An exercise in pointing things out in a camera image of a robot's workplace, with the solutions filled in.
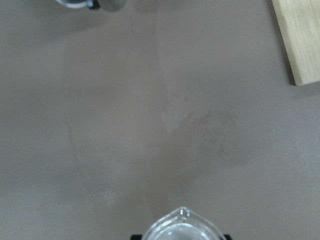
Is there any wooden cutting board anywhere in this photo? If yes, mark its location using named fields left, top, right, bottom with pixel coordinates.
left=272, top=0, right=320, bottom=86

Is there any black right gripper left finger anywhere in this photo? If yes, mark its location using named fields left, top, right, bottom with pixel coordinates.
left=130, top=234, right=143, bottom=240

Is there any clear glass shaker cup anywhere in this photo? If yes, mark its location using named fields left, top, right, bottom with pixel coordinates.
left=142, top=206, right=226, bottom=240

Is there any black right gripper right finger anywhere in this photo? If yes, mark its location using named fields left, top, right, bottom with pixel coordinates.
left=222, top=234, right=231, bottom=240

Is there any steel jigger measuring cup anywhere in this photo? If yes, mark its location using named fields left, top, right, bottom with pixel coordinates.
left=56, top=0, right=127, bottom=12

